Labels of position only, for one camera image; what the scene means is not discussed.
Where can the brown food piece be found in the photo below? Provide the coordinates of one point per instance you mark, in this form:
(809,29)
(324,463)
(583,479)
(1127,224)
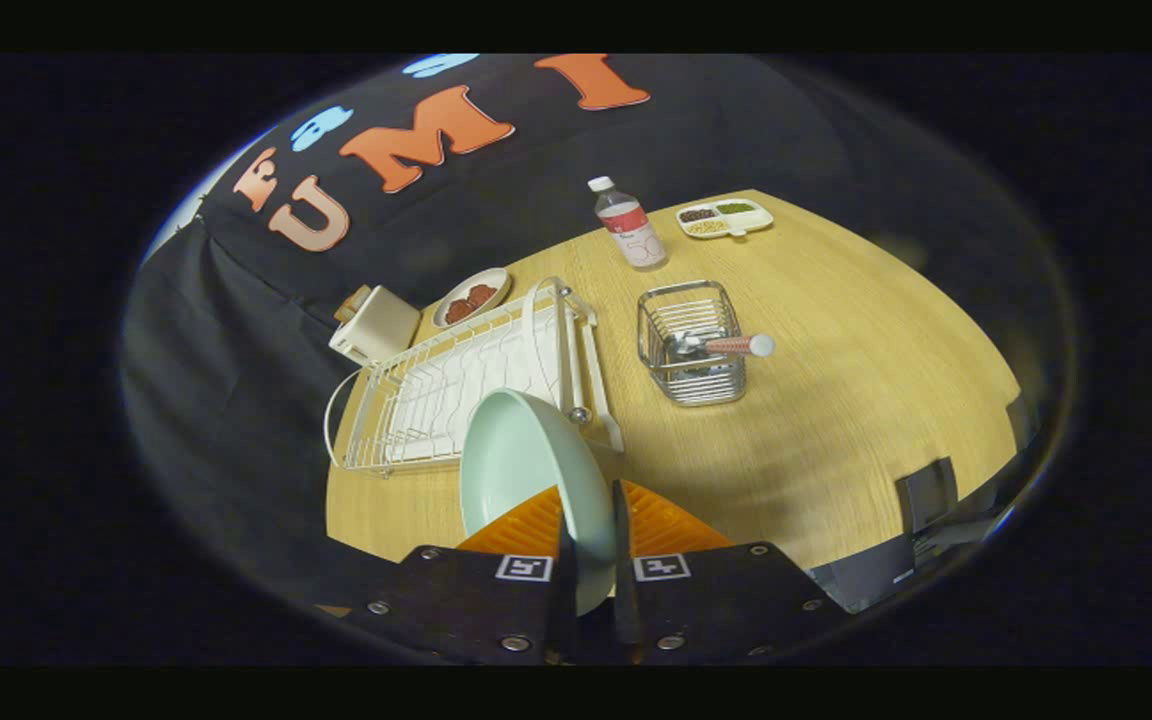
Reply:
(456,310)
(482,296)

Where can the clear bottle with red label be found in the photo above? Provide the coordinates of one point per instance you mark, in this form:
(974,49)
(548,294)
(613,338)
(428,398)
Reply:
(634,230)

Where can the beige plate with brown food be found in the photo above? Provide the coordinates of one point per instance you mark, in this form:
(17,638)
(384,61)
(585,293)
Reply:
(458,290)

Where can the white divided snack dish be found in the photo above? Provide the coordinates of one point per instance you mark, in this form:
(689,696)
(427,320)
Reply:
(726,222)

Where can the mint green plate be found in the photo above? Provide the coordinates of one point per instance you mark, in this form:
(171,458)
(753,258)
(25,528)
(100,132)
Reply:
(526,460)

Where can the toast slices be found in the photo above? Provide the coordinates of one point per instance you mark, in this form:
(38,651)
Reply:
(351,303)

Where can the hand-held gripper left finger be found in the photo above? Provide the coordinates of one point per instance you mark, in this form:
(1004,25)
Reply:
(466,600)

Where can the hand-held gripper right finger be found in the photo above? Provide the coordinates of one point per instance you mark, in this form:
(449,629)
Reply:
(626,560)

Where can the white toaster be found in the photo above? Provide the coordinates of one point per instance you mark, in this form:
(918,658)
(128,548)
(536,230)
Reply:
(376,328)

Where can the dark grey chair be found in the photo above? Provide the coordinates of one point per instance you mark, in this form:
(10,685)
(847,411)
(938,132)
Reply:
(926,495)

